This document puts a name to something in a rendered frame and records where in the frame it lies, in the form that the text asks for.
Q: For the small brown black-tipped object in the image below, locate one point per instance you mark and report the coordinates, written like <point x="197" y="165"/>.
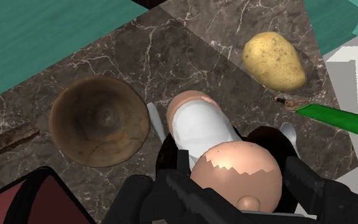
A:
<point x="291" y="104"/>

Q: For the red black-edged flat object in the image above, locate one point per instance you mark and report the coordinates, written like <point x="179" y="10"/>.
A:
<point x="51" y="201"/>

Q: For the silver knife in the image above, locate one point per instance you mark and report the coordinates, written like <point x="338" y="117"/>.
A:
<point x="156" y="121"/>

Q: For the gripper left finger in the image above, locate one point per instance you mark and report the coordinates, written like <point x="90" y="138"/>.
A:
<point x="169" y="198"/>

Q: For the brown wooden bowl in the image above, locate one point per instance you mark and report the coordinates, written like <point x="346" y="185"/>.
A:
<point x="99" y="122"/>

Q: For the yellow potato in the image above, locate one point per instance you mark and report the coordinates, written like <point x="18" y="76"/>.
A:
<point x="273" y="60"/>

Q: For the pink and white figure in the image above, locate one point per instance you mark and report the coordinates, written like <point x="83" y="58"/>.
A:
<point x="203" y="130"/>

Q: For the silver spoon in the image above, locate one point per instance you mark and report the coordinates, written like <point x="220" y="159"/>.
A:
<point x="288" y="132"/>

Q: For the brown rough stick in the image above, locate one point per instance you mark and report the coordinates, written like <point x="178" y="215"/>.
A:
<point x="6" y="141"/>

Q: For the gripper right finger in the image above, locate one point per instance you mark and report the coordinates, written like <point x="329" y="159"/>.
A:
<point x="330" y="201"/>

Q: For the green flat tool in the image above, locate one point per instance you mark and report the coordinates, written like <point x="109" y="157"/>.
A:
<point x="340" y="119"/>

